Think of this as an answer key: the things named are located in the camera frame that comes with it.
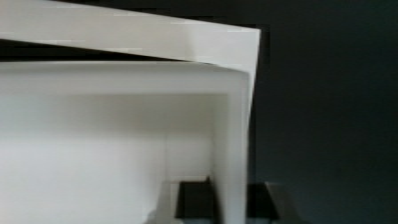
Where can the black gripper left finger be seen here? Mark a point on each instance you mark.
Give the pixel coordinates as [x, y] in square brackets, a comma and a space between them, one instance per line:
[197, 203]

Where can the white drawer cabinet frame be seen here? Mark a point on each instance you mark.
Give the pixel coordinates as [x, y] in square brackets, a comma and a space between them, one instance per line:
[121, 127]

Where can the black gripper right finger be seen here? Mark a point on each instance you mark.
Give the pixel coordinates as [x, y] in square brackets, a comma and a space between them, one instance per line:
[265, 203]

